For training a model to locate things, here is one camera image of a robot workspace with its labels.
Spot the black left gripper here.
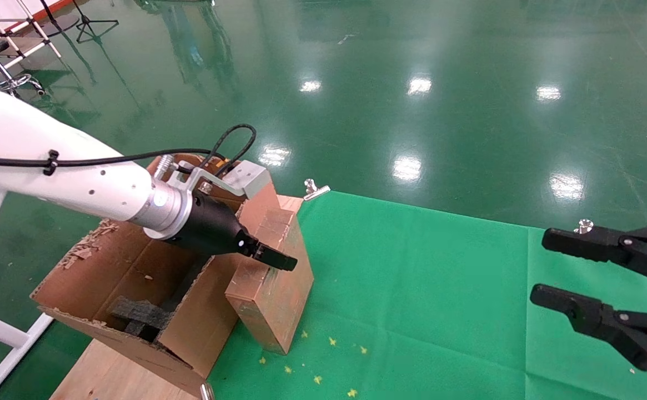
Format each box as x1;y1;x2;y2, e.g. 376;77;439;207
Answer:
165;192;298;272

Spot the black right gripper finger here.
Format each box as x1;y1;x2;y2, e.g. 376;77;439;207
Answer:
541;225;647;289
530;283;647;389

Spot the small brown cardboard box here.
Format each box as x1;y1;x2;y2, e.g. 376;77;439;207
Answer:
225;208;314;355

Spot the large open cardboard carton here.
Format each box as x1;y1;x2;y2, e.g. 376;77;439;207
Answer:
30;154;293;398

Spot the large green tablecloth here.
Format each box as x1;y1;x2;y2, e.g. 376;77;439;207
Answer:
207;191;647;400

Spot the black foam block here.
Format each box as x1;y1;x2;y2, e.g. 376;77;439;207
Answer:
107;296;172;341

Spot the black tripod stand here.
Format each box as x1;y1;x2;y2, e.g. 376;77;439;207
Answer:
71;0;119;44

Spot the black round stand base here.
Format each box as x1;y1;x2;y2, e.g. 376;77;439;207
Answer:
37;0;82;38

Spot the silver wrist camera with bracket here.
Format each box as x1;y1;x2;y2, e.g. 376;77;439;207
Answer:
154;156;273;201

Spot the white tubular rack frame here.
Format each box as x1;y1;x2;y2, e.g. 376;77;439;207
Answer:
0;0;63;87

